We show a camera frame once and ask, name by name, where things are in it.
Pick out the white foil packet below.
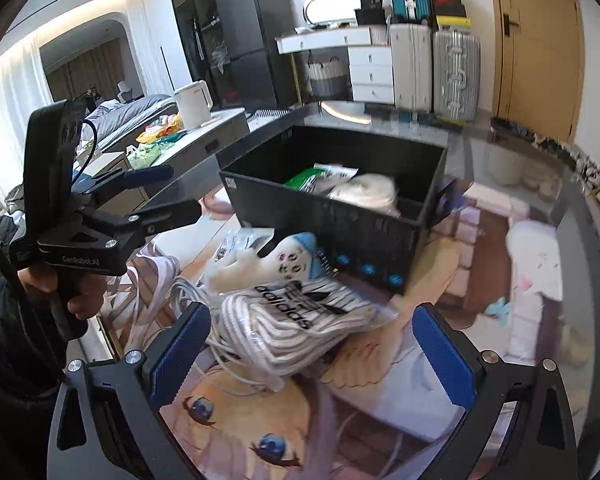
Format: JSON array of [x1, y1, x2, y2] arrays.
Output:
[[213, 228, 275, 262]]

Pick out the silver suitcase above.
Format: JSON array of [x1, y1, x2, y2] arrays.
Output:
[[432, 30, 481, 122]]

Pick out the woven laundry basket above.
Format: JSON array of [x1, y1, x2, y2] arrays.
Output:
[[308, 56, 349, 100]]

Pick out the white desk with drawers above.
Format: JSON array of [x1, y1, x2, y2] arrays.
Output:
[[276, 25, 394, 104]]

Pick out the grey side cabinet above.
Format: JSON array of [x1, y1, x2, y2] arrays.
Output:
[[124, 106, 251, 201]]

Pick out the wooden door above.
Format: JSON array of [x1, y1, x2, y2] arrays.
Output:
[[492, 0, 584, 143]]

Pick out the black cardboard box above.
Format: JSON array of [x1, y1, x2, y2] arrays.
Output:
[[216, 126, 454, 294]]

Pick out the black glass wardrobe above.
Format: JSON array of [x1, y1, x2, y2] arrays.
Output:
[[171, 0, 239, 110]]

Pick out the green white packet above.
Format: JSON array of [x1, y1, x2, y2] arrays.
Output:
[[285, 164, 358, 195]]

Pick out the person's left hand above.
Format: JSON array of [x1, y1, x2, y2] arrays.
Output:
[[18, 266, 107, 320]]

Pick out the anime print table mat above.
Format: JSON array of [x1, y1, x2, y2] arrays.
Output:
[[102, 184, 593, 479]]

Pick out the striped adidas bag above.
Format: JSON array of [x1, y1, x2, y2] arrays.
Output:
[[214, 278, 398, 379]]

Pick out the bagged white rope coil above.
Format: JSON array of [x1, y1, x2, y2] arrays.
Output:
[[327, 172, 401, 217]]

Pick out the grey bed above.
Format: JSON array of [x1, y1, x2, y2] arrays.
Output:
[[79, 94, 178, 153]]

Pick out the black refrigerator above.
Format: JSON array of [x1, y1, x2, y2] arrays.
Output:
[[216, 0, 297, 110]]

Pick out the stack of shoe boxes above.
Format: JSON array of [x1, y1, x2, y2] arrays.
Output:
[[431, 0, 472, 30]]

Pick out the white charging cable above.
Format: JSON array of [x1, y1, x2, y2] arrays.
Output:
[[168, 275, 286, 395]]

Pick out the white suitcase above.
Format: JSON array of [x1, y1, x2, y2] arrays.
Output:
[[389, 24, 432, 113]]

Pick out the white electric kettle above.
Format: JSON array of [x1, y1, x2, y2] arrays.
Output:
[[174, 80, 213, 130]]

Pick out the white trash bin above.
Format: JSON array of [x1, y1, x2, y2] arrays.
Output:
[[486, 116, 534, 186]]

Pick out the white plush toy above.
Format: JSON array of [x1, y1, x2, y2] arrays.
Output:
[[202, 232, 326, 292]]

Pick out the colourful bags on cabinet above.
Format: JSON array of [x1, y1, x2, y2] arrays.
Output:
[[126, 113, 187, 170]]

